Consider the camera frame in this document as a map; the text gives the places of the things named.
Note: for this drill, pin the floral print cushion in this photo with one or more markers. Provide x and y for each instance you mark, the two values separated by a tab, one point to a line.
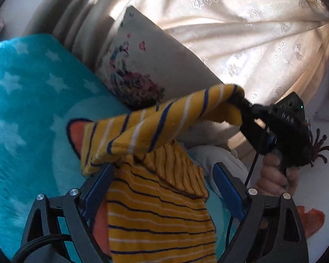
159	60

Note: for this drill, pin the dark yarn tassel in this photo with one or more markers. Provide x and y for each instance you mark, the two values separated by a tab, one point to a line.
319	148

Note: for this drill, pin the cream patterned curtain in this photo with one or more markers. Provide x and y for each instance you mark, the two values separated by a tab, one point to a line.
235	33

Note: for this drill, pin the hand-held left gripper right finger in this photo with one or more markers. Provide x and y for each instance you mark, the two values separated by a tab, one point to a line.
229	194

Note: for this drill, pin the orange and white cloth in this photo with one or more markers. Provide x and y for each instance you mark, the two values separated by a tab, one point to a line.
311	220

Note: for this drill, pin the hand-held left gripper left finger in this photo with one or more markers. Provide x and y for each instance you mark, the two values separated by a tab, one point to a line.
98	189

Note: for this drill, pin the teal cartoon fleece blanket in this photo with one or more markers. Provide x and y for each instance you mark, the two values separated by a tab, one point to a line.
30	115

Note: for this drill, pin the person's right hand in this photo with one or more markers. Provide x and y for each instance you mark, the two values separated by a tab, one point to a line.
271	175

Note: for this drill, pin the light grey cloth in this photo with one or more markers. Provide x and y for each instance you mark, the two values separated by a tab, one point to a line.
216	156

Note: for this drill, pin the cream plush cloth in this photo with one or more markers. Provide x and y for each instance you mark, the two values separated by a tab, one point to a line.
208	131

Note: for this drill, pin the yellow striped small garment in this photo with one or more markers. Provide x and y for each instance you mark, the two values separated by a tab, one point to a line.
153	211

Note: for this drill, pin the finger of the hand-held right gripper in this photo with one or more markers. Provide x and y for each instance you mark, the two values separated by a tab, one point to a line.
245	104

